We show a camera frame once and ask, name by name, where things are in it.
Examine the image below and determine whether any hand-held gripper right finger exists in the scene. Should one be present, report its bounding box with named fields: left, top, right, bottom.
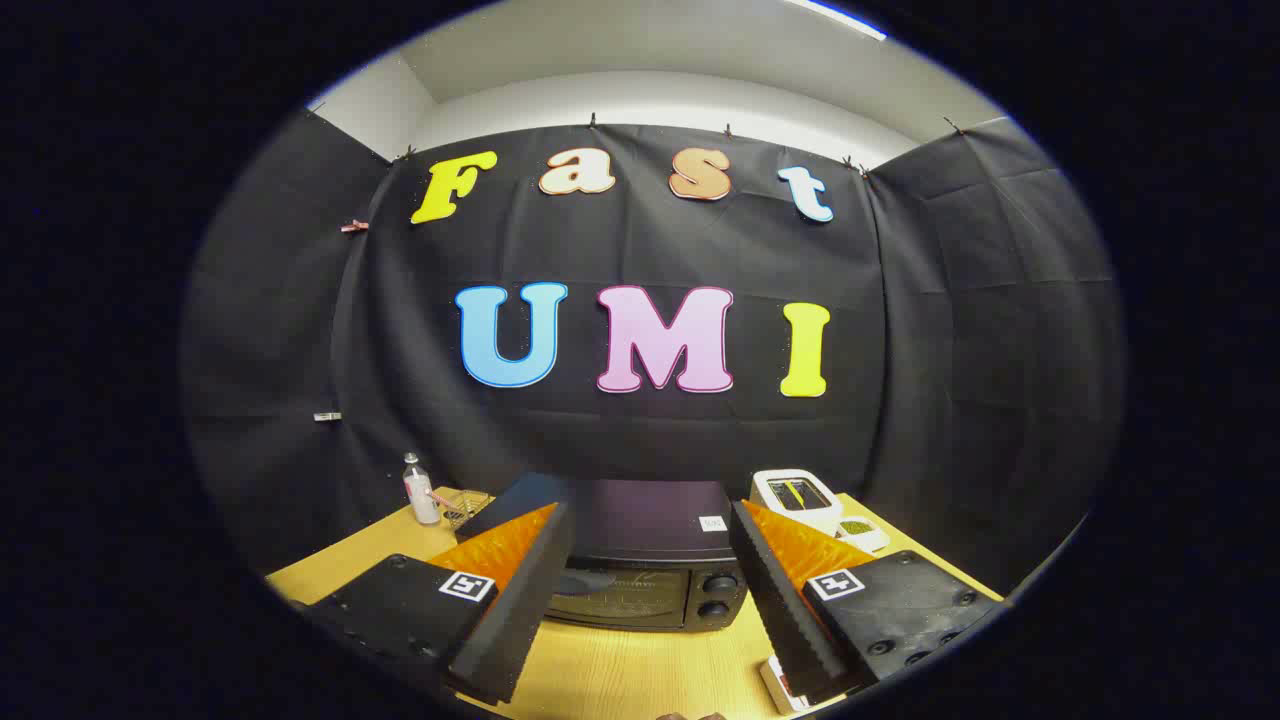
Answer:
left=728, top=498, right=1006, bottom=706

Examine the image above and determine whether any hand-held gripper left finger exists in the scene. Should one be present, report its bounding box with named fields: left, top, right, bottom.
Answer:
left=300, top=500, right=578, bottom=706

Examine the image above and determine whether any black toaster oven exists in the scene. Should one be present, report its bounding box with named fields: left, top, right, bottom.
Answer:
left=455, top=472, right=751, bottom=633

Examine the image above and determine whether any white pop-up toaster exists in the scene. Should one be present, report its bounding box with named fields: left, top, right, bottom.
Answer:
left=750, top=468, right=846, bottom=536

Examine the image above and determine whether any white ribbed tray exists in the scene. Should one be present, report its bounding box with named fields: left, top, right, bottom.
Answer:
left=758, top=655, right=813, bottom=715

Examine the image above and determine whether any white divided dish of beans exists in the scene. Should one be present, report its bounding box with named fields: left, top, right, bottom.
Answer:
left=835, top=515, right=891, bottom=554

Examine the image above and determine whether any small clear plastic bottle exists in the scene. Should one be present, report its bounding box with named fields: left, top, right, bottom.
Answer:
left=402, top=452, right=442, bottom=527

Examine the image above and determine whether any small wire basket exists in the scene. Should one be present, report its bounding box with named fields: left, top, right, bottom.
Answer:
left=437, top=487, right=494, bottom=531

